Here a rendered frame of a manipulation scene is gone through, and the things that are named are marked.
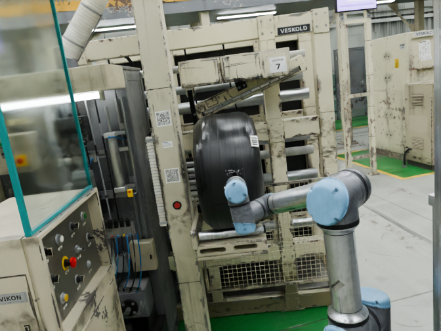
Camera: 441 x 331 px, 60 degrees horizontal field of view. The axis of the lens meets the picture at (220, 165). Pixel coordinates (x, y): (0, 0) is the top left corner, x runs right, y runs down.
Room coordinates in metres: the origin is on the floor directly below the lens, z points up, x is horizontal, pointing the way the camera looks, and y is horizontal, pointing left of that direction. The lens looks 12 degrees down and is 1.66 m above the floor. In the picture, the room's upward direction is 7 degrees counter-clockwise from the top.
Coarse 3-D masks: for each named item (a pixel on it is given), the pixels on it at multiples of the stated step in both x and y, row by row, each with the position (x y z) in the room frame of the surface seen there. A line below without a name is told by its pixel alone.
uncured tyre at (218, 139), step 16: (240, 112) 1.94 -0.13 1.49; (208, 128) 1.81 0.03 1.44; (224, 128) 1.80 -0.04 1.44; (240, 128) 1.78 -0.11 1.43; (208, 144) 1.74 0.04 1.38; (224, 144) 1.73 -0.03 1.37; (240, 144) 1.72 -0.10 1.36; (208, 160) 1.70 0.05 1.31; (224, 160) 1.69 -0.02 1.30; (240, 160) 1.69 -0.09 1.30; (256, 160) 1.71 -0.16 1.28; (208, 176) 1.68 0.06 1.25; (224, 176) 1.67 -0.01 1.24; (256, 176) 1.68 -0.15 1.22; (208, 192) 1.68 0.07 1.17; (224, 192) 1.67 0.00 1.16; (256, 192) 1.68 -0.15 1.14; (208, 208) 1.70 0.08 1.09; (224, 208) 1.69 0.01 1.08; (208, 224) 1.82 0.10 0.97; (224, 224) 1.76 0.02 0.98; (256, 224) 1.83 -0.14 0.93
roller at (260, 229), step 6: (234, 228) 1.83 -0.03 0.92; (258, 228) 1.81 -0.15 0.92; (264, 228) 1.80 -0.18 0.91; (198, 234) 1.84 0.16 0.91; (204, 234) 1.82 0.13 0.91; (210, 234) 1.81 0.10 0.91; (216, 234) 1.81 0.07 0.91; (222, 234) 1.81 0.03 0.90; (228, 234) 1.81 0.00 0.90; (234, 234) 1.81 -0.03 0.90; (240, 234) 1.81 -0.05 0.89; (246, 234) 1.81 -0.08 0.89; (252, 234) 1.81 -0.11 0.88
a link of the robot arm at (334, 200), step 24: (312, 192) 0.99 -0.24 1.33; (336, 192) 0.94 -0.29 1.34; (360, 192) 0.99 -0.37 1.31; (312, 216) 0.99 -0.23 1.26; (336, 216) 0.93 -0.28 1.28; (336, 240) 0.97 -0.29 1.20; (336, 264) 0.97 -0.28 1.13; (336, 288) 0.97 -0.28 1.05; (360, 288) 0.98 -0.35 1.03; (336, 312) 0.98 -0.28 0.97; (360, 312) 0.96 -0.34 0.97
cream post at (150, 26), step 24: (144, 0) 1.90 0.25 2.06; (144, 24) 1.90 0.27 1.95; (144, 48) 1.90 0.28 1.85; (168, 48) 1.98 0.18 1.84; (144, 72) 1.90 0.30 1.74; (168, 72) 1.89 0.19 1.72; (168, 96) 1.89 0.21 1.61; (168, 168) 1.90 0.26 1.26; (168, 192) 1.90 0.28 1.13; (168, 216) 1.90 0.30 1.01; (192, 216) 1.94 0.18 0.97; (192, 264) 1.89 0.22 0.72; (192, 288) 1.90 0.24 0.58; (192, 312) 1.90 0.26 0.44
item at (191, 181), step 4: (188, 160) 2.43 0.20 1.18; (192, 160) 2.42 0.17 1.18; (188, 164) 2.30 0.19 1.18; (192, 164) 2.30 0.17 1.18; (188, 168) 2.30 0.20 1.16; (192, 168) 2.30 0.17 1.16; (188, 172) 2.29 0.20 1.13; (192, 172) 2.29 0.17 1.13; (188, 176) 2.30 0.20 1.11; (192, 176) 2.30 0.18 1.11; (192, 180) 2.30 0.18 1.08; (192, 184) 2.30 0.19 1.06; (192, 188) 2.30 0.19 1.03; (196, 188) 2.30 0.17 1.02; (192, 192) 2.29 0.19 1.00; (196, 192) 2.29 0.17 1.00; (192, 196) 2.31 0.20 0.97; (192, 200) 2.30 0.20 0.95; (192, 204) 2.29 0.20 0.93; (196, 204) 2.29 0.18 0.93
